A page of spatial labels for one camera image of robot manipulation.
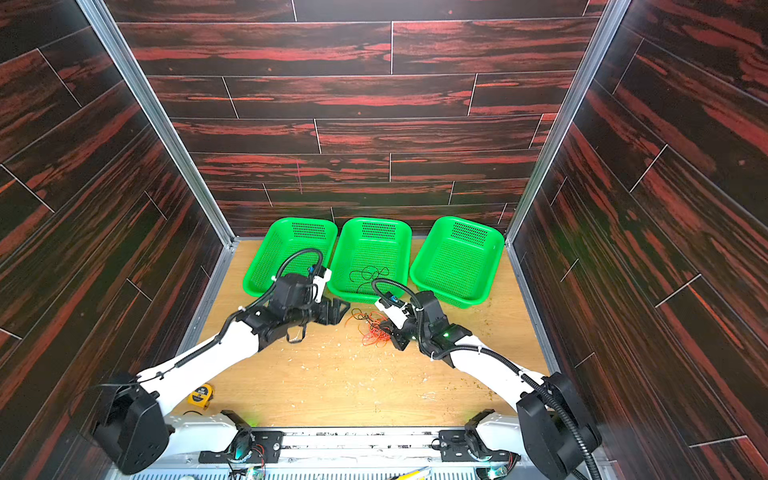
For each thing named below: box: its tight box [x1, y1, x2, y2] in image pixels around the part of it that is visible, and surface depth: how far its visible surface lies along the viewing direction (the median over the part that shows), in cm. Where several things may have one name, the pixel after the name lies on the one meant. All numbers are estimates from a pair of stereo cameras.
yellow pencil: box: [391, 466, 430, 480], surface depth 71 cm
